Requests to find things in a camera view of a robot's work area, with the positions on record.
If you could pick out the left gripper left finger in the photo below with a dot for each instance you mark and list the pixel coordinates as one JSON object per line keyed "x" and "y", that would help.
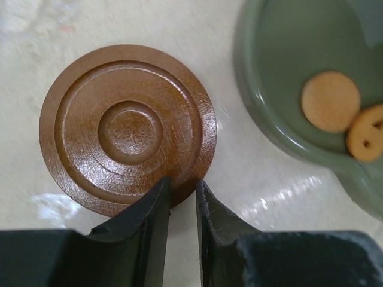
{"x": 126, "y": 250}

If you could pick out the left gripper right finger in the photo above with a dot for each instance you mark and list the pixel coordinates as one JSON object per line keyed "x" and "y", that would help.
{"x": 234, "y": 253}

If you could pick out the brown saucer back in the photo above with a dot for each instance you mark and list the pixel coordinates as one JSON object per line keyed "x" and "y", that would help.
{"x": 120, "y": 118}

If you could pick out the orange slice cookie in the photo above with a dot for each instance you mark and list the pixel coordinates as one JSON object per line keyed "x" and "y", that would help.
{"x": 364, "y": 138}

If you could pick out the round orange cookie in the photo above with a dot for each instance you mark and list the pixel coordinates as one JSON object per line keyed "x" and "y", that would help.
{"x": 330, "y": 101}

